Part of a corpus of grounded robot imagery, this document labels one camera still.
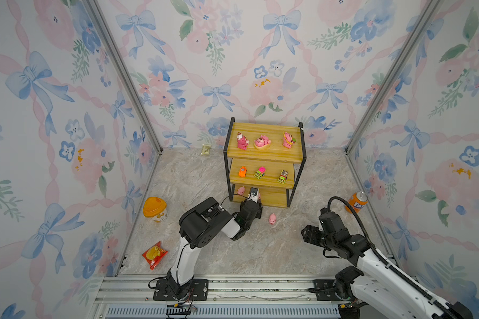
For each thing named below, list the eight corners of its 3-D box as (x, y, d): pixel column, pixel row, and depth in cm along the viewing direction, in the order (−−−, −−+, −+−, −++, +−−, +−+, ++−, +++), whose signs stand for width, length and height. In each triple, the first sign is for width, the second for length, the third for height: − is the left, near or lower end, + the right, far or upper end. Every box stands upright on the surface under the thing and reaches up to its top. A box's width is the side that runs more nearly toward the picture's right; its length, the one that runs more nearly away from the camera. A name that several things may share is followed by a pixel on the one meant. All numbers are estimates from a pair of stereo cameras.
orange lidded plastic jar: (150, 224, 93) (140, 213, 84) (155, 208, 98) (146, 197, 89) (168, 224, 93) (160, 213, 84) (172, 208, 98) (165, 197, 89)
